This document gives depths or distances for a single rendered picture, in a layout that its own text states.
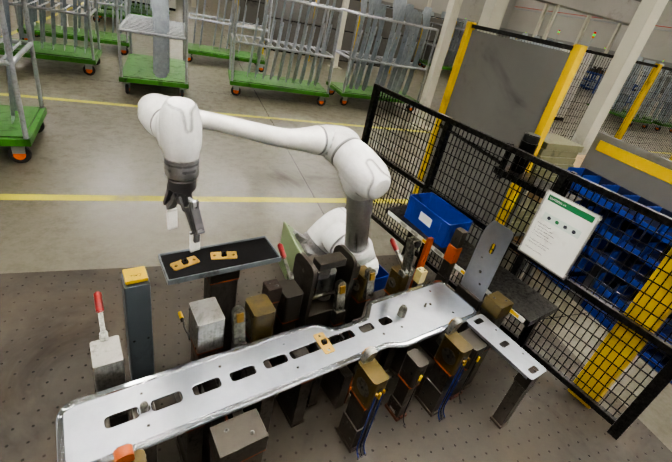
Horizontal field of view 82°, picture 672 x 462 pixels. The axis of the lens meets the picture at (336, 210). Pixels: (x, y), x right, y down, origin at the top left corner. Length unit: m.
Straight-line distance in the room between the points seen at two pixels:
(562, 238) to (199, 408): 1.45
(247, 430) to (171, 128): 0.76
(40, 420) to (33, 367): 0.22
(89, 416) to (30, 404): 0.47
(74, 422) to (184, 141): 0.71
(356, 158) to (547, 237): 0.94
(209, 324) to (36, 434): 0.62
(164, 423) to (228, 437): 0.17
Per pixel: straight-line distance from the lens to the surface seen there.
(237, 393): 1.19
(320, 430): 1.51
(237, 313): 1.25
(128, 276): 1.30
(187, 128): 1.06
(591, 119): 5.49
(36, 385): 1.70
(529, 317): 1.76
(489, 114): 3.66
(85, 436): 1.18
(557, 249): 1.85
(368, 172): 1.25
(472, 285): 1.77
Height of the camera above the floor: 1.98
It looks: 28 degrees down
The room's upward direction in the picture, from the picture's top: 12 degrees clockwise
